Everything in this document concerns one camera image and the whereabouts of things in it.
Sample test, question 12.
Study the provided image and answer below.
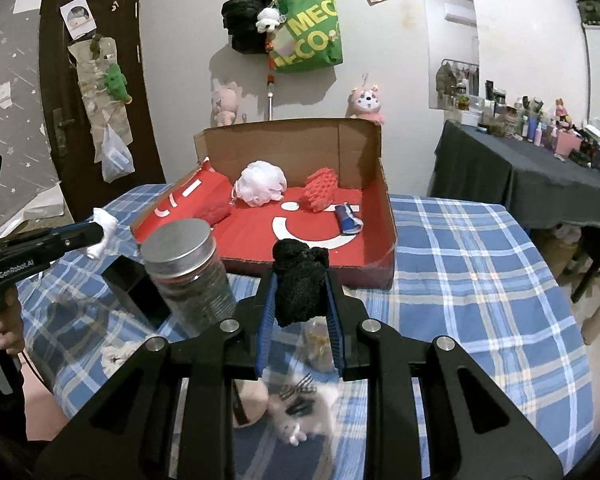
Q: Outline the black fuzzy cloth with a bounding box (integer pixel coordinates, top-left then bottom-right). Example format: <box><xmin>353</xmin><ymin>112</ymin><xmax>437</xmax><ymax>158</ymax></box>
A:
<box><xmin>272</xmin><ymin>239</ymin><xmax>331</xmax><ymax>328</ymax></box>

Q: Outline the pink plush toy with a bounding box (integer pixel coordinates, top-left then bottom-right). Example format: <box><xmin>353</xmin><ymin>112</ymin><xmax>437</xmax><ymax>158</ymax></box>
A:
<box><xmin>211</xmin><ymin>80</ymin><xmax>241</xmax><ymax>128</ymax></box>
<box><xmin>347</xmin><ymin>72</ymin><xmax>387</xmax><ymax>126</ymax></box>

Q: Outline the white fluffy rabbit keychain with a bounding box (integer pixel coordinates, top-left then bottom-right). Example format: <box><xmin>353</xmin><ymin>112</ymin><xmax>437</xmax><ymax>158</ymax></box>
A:
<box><xmin>267</xmin><ymin>372</ymin><xmax>338</xmax><ymax>446</ymax></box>

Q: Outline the beige powder puff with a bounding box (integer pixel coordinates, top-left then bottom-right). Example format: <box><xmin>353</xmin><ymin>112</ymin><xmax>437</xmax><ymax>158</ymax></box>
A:
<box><xmin>232</xmin><ymin>380</ymin><xmax>270</xmax><ymax>428</ymax></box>

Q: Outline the coral foam net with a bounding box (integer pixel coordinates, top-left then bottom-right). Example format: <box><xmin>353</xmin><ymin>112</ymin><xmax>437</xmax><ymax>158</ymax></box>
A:
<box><xmin>302</xmin><ymin>167</ymin><xmax>338</xmax><ymax>213</ymax></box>

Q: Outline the blue soft tube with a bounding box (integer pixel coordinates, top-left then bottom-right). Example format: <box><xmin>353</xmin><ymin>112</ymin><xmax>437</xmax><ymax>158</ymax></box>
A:
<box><xmin>334</xmin><ymin>202</ymin><xmax>365</xmax><ymax>236</ymax></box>

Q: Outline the green crocodile plush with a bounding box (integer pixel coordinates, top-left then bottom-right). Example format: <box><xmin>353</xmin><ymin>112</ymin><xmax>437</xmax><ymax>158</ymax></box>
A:
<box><xmin>104</xmin><ymin>63</ymin><xmax>132</xmax><ymax>106</ymax></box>

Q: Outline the green tote bag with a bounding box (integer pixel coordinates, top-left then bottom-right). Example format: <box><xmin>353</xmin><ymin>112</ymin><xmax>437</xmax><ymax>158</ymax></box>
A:
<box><xmin>270</xmin><ymin>0</ymin><xmax>342</xmax><ymax>73</ymax></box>

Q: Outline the glass jar with metal lid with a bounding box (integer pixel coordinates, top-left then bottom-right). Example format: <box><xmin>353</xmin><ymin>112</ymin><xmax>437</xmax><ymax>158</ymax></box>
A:
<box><xmin>140</xmin><ymin>220</ymin><xmax>238</xmax><ymax>336</ymax></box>

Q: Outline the black bag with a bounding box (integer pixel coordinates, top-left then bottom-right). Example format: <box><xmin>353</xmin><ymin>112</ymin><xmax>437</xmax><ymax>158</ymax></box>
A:
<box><xmin>221</xmin><ymin>0</ymin><xmax>276</xmax><ymax>55</ymax></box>

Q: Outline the group of cosmetic bottles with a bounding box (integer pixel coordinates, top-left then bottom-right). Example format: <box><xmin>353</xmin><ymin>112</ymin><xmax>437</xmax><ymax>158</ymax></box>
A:
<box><xmin>482</xmin><ymin>80</ymin><xmax>600</xmax><ymax>183</ymax></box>

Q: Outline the clear plastic capsule jar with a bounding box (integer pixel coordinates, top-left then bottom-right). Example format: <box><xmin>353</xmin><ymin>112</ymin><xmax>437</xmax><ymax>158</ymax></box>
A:
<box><xmin>300</xmin><ymin>317</ymin><xmax>338</xmax><ymax>373</ymax></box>

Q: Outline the table with dark cloth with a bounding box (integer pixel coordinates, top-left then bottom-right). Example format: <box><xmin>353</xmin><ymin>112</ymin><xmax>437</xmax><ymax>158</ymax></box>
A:
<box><xmin>432</xmin><ymin>119</ymin><xmax>600</xmax><ymax>271</ymax></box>

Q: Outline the door photo print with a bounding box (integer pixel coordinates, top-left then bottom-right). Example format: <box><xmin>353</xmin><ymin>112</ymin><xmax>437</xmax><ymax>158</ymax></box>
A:
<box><xmin>60</xmin><ymin>0</ymin><xmax>97</xmax><ymax>40</ymax></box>

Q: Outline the white mesh bath pouf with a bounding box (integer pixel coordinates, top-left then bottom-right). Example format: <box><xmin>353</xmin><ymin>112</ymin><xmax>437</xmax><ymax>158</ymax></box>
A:
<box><xmin>231</xmin><ymin>161</ymin><xmax>287</xmax><ymax>207</ymax></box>

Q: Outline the white plastic bag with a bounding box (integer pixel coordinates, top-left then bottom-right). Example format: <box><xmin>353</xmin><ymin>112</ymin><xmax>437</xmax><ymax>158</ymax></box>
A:
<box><xmin>101</xmin><ymin>124</ymin><xmax>135</xmax><ymax>183</ymax></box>

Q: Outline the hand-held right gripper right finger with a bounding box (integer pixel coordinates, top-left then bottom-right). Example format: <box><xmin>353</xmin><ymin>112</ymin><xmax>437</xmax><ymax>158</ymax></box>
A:
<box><xmin>322</xmin><ymin>270</ymin><xmax>566</xmax><ymax>480</ymax></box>

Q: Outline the person's left hand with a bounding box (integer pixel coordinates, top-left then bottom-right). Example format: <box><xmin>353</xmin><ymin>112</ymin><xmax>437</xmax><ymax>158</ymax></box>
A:
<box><xmin>0</xmin><ymin>290</ymin><xmax>27</xmax><ymax>373</ymax></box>

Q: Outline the panda plush charm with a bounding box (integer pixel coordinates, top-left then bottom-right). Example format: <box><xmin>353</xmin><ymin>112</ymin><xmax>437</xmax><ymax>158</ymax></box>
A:
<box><xmin>256</xmin><ymin>7</ymin><xmax>281</xmax><ymax>34</ymax></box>

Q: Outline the beige hanging organizer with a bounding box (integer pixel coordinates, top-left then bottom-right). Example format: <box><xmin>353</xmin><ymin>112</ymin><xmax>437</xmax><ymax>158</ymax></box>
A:
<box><xmin>67</xmin><ymin>35</ymin><xmax>133</xmax><ymax>161</ymax></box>

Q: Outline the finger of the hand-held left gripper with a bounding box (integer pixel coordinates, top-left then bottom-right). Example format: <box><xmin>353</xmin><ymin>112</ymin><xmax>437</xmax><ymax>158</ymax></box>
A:
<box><xmin>30</xmin><ymin>236</ymin><xmax>101</xmax><ymax>263</ymax></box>
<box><xmin>10</xmin><ymin>221</ymin><xmax>104</xmax><ymax>248</ymax></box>

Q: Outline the white cloth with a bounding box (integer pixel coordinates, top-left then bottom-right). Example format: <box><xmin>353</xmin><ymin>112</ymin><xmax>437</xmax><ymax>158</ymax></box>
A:
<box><xmin>85</xmin><ymin>208</ymin><xmax>118</xmax><ymax>260</ymax></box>

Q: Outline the cream crochet scrunchie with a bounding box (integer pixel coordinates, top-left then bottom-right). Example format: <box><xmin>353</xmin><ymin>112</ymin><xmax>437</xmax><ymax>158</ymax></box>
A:
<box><xmin>101</xmin><ymin>342</ymin><xmax>146</xmax><ymax>376</ymax></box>

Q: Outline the cardboard box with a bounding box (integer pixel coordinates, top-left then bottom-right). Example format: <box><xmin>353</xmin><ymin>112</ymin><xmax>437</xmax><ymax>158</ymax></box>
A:
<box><xmin>130</xmin><ymin>117</ymin><xmax>398</xmax><ymax>291</ymax></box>

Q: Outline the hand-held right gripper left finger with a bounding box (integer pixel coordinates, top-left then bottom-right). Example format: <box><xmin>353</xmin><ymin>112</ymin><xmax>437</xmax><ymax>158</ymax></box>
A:
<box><xmin>32</xmin><ymin>270</ymin><xmax>281</xmax><ymax>480</ymax></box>

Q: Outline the dark wooden door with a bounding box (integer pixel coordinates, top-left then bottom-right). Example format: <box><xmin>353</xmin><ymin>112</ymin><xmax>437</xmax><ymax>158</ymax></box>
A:
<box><xmin>40</xmin><ymin>0</ymin><xmax>168</xmax><ymax>221</ymax></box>

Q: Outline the wall mirror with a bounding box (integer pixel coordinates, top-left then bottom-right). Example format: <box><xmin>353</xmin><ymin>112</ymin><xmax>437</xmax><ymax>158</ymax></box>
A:
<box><xmin>420</xmin><ymin>0</ymin><xmax>481</xmax><ymax>111</ymax></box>

